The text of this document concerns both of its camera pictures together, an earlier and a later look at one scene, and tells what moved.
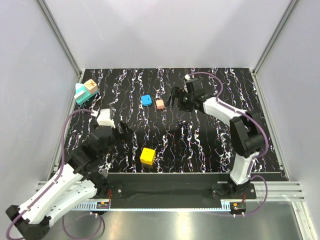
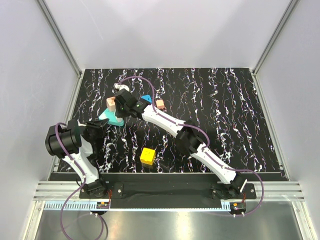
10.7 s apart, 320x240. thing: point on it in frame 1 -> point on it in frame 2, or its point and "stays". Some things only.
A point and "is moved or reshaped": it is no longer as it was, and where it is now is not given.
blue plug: x=146 y=100 stays
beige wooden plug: x=91 y=86 -> x=111 y=104
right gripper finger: x=127 y=133 -> x=99 y=123
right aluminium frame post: x=286 y=15 stays
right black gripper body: x=184 y=102 -> x=122 y=111
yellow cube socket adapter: x=147 y=156 stays
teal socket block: x=80 y=88 is moved or reshaped
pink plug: x=159 y=104 stays
